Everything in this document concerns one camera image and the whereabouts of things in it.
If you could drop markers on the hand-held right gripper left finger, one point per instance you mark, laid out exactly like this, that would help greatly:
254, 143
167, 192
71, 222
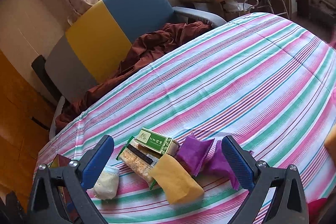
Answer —
95, 163

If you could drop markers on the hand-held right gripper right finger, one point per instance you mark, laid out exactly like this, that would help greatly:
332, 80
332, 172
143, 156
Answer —
237, 163

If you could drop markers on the white snack packet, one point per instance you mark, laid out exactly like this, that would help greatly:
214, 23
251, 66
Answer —
106, 183

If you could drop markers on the gold and maroon tin box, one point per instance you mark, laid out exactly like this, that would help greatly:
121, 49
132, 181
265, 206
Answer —
61, 161

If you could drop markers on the clear cracker packet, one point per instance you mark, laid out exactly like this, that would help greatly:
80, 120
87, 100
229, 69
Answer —
134, 161

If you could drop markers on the purple cloth pouch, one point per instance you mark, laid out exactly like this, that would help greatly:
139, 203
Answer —
194, 153

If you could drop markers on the green paper box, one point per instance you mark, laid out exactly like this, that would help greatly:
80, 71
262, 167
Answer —
155, 142

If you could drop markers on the striped blanket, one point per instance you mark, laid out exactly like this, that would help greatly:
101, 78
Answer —
236, 77

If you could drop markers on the wooden wardrobe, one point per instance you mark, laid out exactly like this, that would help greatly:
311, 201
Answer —
15, 121

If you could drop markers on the maroon cloth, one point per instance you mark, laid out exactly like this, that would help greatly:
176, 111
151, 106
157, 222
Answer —
152, 45

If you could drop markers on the grey yellow blue armchair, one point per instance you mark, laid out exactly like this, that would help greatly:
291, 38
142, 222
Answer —
136, 3

